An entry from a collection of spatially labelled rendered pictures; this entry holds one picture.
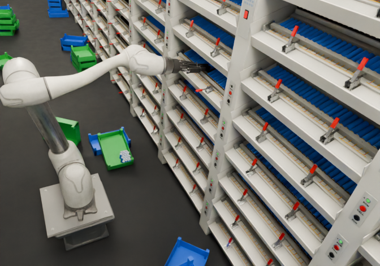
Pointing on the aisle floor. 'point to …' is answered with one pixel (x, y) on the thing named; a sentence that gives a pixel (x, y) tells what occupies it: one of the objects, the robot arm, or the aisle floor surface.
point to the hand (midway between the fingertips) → (203, 67)
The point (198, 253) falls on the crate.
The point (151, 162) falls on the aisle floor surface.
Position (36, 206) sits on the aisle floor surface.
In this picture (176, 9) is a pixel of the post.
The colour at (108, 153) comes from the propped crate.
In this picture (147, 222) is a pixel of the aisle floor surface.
